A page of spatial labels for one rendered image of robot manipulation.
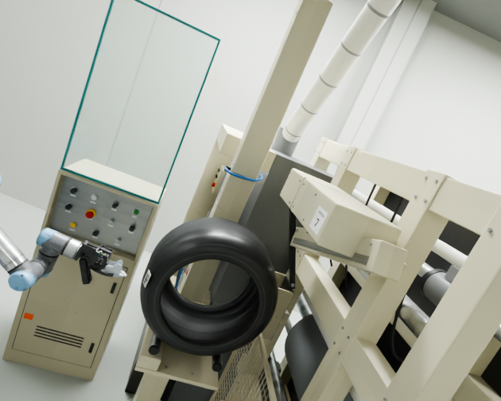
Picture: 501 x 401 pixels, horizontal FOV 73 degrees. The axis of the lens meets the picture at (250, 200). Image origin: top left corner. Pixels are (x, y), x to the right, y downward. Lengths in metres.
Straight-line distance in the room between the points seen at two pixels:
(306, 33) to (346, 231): 0.92
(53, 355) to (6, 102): 3.00
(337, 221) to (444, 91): 3.36
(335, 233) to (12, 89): 4.12
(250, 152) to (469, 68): 3.24
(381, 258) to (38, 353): 2.15
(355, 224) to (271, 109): 0.73
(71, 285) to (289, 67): 1.71
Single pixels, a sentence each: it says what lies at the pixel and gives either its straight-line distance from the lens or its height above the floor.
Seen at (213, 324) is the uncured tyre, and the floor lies 0.94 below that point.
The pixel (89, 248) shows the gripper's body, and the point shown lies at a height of 1.20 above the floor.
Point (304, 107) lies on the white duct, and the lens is 2.03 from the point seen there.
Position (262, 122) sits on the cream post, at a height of 1.92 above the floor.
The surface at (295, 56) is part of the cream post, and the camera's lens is 1.63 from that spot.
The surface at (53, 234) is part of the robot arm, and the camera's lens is 1.53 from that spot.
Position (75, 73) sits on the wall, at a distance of 4.33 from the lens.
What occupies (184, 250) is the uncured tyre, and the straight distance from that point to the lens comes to 1.34.
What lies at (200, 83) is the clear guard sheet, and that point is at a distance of 1.91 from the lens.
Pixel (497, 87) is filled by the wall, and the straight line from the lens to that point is 4.60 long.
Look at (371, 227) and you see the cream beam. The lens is 1.14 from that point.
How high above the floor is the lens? 1.90
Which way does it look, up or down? 12 degrees down
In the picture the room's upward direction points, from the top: 24 degrees clockwise
